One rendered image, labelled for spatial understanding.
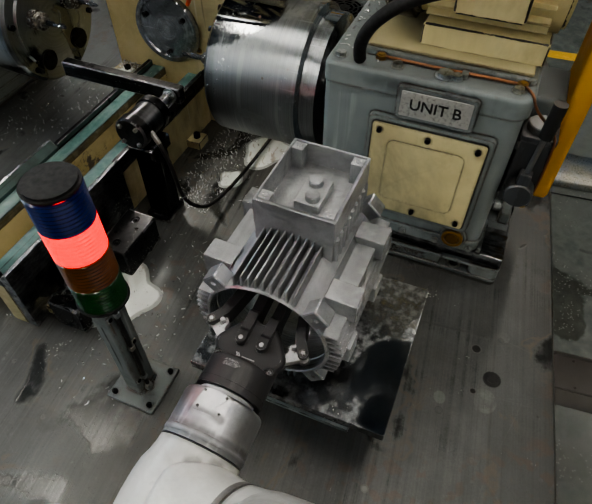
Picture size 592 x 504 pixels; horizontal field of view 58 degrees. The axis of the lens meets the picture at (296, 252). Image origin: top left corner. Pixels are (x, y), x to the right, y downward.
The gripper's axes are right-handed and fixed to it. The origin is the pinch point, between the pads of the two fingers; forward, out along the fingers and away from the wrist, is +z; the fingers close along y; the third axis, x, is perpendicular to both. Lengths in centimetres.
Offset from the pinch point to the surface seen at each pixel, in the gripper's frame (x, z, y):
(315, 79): -0.5, 30.2, 10.5
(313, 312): -5.6, -9.8, -5.8
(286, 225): -7.2, -1.6, 0.8
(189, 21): 7, 47, 45
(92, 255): -10.2, -14.4, 17.2
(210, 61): -0.7, 28.4, 28.4
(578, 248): 122, 112, -63
